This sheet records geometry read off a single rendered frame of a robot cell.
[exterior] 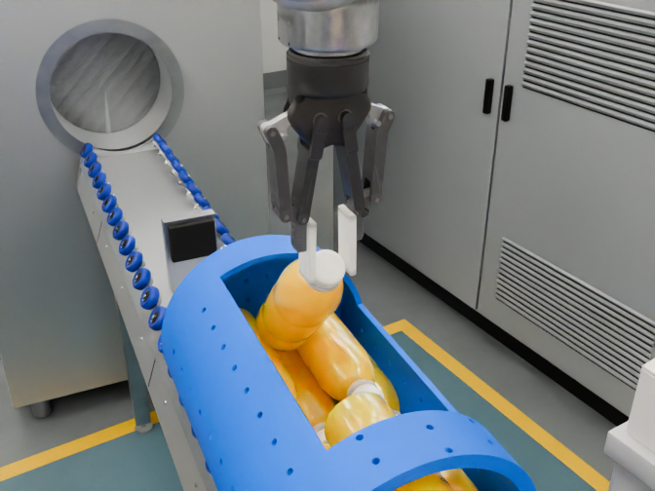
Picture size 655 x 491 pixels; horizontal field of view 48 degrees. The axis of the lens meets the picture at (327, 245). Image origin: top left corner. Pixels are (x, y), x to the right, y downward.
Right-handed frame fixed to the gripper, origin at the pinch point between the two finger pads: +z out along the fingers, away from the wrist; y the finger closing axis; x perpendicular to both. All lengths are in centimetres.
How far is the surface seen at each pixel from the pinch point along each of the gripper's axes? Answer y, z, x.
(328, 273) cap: 0.1, 2.9, 0.7
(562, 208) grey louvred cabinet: -129, 67, -105
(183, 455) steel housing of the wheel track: 13, 47, -26
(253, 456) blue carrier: 11.6, 17.2, 8.2
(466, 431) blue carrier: -6.6, 12.6, 17.7
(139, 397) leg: 7, 120, -133
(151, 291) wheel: 10, 37, -58
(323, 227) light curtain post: -33, 41, -78
